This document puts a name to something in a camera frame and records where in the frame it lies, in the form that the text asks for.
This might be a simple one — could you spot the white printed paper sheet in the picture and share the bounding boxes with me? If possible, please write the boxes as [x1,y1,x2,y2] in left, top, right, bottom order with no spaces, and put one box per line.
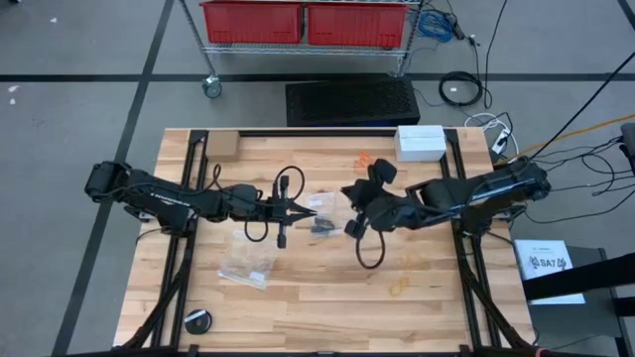
[514,239,587,306]

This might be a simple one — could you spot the clear zip bag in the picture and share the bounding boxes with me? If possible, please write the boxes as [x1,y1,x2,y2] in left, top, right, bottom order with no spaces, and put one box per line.
[216,228,283,292]
[305,190,351,238]

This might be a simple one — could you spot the black flat beam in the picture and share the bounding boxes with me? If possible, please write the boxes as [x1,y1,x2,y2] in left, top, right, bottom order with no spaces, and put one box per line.
[522,251,635,302]

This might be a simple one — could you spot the grey side cart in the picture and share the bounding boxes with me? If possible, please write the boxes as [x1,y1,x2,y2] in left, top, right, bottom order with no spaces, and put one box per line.
[525,245,627,357]

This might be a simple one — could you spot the yellow extension cable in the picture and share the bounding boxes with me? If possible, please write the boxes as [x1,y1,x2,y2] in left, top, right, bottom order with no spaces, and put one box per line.
[498,112,635,165]

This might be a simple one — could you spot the black cable coil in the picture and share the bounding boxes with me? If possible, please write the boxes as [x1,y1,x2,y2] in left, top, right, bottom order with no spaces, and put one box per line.
[438,70,485,108]

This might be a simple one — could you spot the black looped gripper cable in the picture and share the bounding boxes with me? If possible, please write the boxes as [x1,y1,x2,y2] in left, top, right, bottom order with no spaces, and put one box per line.
[354,227,387,271]
[272,165,307,202]
[243,217,270,244]

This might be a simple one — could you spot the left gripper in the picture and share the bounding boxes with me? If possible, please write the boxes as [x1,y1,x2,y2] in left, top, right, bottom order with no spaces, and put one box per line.
[254,173,319,250]

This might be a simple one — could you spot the white power strip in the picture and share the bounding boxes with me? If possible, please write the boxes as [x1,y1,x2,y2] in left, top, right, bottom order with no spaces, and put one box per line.
[490,127,512,156]

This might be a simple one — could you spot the white cardboard box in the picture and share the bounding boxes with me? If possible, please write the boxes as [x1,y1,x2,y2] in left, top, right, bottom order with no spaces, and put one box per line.
[394,124,447,164]

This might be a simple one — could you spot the red plastic storage bin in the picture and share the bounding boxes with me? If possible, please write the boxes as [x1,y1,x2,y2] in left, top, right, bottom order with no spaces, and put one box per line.
[199,0,306,46]
[306,2,409,50]

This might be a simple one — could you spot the black floor cable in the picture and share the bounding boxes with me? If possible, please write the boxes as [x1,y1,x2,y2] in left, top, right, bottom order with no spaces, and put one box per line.
[579,142,635,197]
[524,187,635,225]

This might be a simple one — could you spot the black perforated floor mat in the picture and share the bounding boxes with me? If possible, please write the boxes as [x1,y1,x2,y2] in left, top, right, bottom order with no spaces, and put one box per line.
[285,75,422,128]

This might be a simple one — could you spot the thick black cable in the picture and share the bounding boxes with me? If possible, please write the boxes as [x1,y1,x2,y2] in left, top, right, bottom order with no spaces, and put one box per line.
[524,62,635,163]

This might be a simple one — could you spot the chrome wire shelf rack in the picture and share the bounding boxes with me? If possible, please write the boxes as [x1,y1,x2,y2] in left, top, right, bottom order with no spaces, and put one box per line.
[177,0,427,99]

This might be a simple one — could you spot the black round tape roll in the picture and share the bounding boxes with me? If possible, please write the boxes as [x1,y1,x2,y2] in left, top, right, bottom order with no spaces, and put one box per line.
[183,307,214,336]

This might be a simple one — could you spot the grey rounded object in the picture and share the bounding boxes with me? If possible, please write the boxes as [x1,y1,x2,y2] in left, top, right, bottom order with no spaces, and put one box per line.
[619,122,635,175]

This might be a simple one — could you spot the white cable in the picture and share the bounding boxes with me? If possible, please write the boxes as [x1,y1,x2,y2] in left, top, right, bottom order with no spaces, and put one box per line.
[463,112,521,160]

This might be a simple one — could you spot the thin black hanging cable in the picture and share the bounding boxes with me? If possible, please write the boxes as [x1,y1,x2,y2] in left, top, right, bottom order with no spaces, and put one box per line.
[483,0,510,109]

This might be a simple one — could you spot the blue cable coil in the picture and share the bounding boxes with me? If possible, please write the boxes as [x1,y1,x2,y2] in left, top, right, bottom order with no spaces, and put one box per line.
[418,10,456,44]

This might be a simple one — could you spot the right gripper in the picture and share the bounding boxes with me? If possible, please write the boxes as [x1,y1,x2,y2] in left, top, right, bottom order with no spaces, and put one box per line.
[340,158,419,239]

